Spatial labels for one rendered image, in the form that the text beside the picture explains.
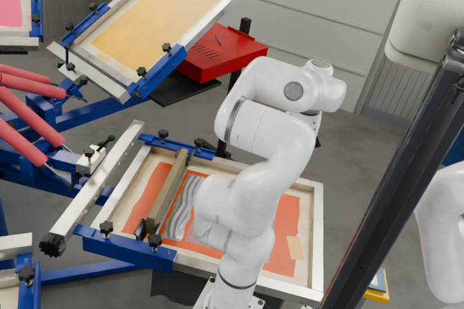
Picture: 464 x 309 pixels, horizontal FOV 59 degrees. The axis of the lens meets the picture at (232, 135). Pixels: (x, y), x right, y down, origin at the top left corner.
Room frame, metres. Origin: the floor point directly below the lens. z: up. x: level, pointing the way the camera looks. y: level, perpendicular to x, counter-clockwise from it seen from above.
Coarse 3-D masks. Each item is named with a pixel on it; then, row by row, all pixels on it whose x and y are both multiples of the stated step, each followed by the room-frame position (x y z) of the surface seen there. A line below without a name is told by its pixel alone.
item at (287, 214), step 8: (160, 168) 1.30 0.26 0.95; (168, 168) 1.31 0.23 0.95; (152, 176) 1.24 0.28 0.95; (160, 176) 1.25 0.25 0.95; (184, 176) 1.28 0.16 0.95; (200, 176) 1.30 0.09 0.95; (208, 176) 1.31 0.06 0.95; (152, 184) 1.19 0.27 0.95; (160, 184) 1.20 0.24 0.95; (144, 192) 1.14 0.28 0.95; (152, 192) 1.15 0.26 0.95; (280, 200) 1.26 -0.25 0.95; (288, 200) 1.26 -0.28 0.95; (296, 200) 1.28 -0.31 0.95; (280, 208) 1.21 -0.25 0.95; (288, 208) 1.22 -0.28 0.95; (296, 208) 1.23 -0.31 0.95; (280, 216) 1.17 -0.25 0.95; (288, 216) 1.17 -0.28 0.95; (296, 216) 1.18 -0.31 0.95; (272, 224) 1.11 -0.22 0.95; (280, 224) 1.12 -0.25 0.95; (288, 224) 1.13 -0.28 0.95; (296, 224) 1.14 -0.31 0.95; (296, 232) 1.10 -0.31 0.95
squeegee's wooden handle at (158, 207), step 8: (184, 152) 1.30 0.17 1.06; (176, 160) 1.24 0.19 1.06; (184, 160) 1.28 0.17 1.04; (176, 168) 1.19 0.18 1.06; (168, 176) 1.14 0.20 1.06; (176, 176) 1.16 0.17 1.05; (168, 184) 1.10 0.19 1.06; (160, 192) 1.05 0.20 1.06; (168, 192) 1.07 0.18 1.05; (160, 200) 1.01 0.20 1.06; (168, 200) 1.09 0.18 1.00; (152, 208) 0.97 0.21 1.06; (160, 208) 0.98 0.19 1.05; (152, 216) 0.93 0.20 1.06; (160, 216) 0.99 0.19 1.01; (152, 224) 0.92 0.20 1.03; (152, 232) 0.92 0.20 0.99
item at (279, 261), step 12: (144, 204) 1.08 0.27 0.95; (132, 216) 1.01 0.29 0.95; (144, 216) 1.02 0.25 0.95; (168, 216) 1.05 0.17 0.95; (192, 216) 1.07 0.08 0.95; (132, 228) 0.96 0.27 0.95; (192, 228) 1.01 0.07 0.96; (276, 228) 1.10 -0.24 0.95; (168, 240) 0.94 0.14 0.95; (180, 240) 0.95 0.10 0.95; (192, 240) 0.96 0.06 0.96; (276, 240) 1.04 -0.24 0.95; (204, 252) 0.92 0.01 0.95; (216, 252) 0.93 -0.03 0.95; (276, 252) 0.98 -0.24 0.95; (288, 252) 0.99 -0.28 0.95; (264, 264) 0.92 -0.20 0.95; (276, 264) 0.93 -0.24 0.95; (288, 264) 0.94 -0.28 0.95; (288, 276) 0.89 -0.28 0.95
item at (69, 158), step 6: (60, 150) 1.18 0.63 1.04; (54, 156) 1.14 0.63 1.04; (60, 156) 1.15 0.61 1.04; (66, 156) 1.16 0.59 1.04; (72, 156) 1.16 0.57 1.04; (78, 156) 1.17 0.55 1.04; (54, 162) 1.13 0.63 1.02; (60, 162) 1.13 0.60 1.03; (66, 162) 1.13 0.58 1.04; (72, 162) 1.13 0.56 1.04; (54, 168) 1.13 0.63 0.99; (60, 168) 1.13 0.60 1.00; (66, 168) 1.12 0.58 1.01; (96, 168) 1.12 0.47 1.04
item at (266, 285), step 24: (144, 144) 1.39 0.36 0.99; (216, 168) 1.37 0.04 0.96; (240, 168) 1.36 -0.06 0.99; (120, 192) 1.08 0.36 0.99; (312, 192) 1.34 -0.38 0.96; (312, 216) 1.18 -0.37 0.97; (312, 240) 1.05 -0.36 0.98; (192, 264) 0.83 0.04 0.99; (216, 264) 0.85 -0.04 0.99; (312, 264) 0.93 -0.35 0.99; (264, 288) 0.81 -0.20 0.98; (288, 288) 0.82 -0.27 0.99; (312, 288) 0.84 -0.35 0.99
